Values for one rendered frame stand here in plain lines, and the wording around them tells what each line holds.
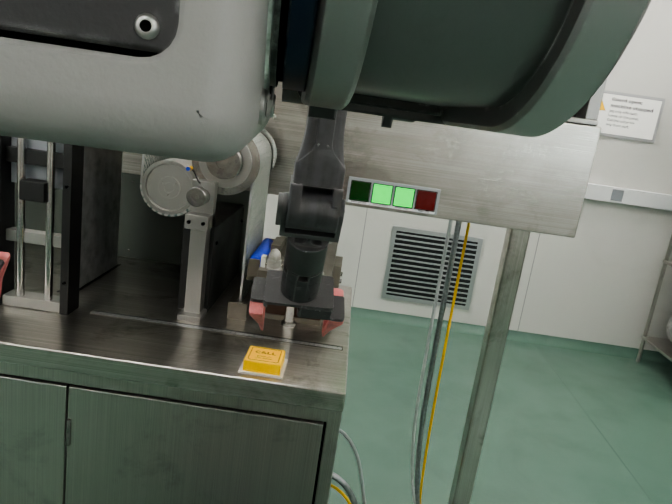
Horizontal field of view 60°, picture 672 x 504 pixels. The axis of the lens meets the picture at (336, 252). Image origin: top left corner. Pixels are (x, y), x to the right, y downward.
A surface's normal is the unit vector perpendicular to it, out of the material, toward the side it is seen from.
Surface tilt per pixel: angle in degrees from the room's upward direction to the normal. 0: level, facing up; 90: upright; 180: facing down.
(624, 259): 90
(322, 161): 94
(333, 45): 135
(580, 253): 90
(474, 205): 90
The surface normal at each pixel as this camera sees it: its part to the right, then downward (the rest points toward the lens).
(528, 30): -0.03, 0.79
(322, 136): 0.07, 0.31
